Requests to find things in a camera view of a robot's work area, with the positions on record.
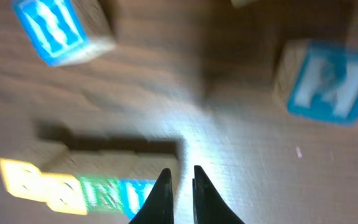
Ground blue H block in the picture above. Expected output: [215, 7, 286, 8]
[12, 0, 116, 67]

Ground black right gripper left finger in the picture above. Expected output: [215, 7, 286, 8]
[129, 168, 174, 224]

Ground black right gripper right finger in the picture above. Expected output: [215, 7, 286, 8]
[192, 166, 244, 224]

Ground yellow O block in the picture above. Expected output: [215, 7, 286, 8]
[40, 151, 105, 216]

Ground yellow C block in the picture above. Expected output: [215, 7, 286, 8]
[0, 140, 70, 203]

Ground blue 2 block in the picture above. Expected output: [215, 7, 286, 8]
[273, 39, 358, 126]

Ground blue L block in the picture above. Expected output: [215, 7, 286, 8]
[121, 154, 180, 222]

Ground green R block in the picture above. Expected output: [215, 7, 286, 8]
[78, 151, 139, 215]

